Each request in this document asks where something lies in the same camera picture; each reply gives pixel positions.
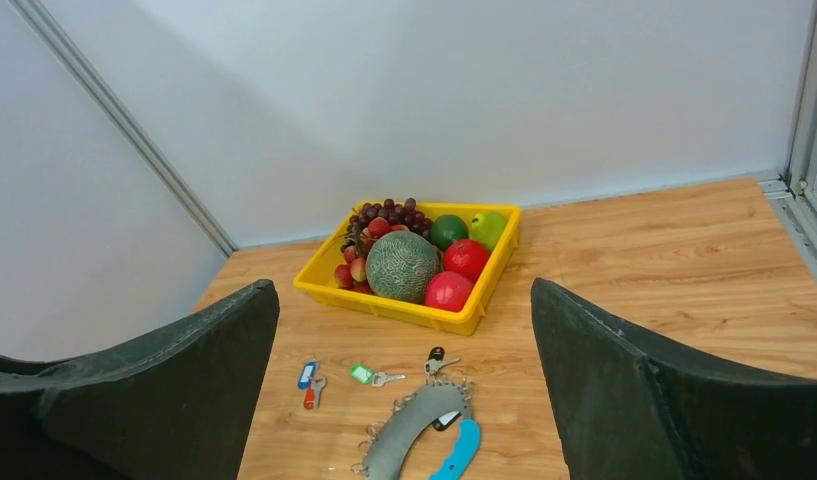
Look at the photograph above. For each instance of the red apple rear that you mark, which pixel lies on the red apple rear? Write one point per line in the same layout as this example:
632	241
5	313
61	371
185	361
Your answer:
467	258

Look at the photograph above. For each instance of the red apple front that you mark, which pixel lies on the red apple front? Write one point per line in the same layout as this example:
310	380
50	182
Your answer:
448	291

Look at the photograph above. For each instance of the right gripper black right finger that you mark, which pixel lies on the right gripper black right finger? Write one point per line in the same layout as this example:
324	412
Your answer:
630	403

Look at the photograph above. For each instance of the green netted melon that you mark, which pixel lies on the green netted melon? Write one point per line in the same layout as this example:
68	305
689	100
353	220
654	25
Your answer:
400	266

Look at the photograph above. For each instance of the key with black tag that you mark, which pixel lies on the key with black tag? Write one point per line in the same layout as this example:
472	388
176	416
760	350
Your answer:
436	361

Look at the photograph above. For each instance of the dark purple grape bunch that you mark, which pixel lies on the dark purple grape bunch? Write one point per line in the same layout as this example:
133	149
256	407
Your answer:
371	221

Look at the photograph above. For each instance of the red apple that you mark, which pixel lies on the red apple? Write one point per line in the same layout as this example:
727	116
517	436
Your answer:
448	291
467	258

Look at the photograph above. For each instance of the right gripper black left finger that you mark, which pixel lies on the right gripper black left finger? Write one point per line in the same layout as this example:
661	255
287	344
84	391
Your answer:
174	403

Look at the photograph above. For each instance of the yellow plastic tray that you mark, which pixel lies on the yellow plastic tray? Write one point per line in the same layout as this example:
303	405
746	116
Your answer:
316	276

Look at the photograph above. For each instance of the key with green tag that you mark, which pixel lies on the key with green tag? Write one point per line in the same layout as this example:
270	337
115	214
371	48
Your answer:
368	376

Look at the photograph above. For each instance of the dark green lime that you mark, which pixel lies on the dark green lime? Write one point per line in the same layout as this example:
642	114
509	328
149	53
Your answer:
448	229

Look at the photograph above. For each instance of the red cherry cluster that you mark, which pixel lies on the red cherry cluster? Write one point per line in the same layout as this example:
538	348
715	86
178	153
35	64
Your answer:
351	274

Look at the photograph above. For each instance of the yellow-green pear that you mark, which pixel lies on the yellow-green pear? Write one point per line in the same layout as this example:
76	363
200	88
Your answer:
486	228

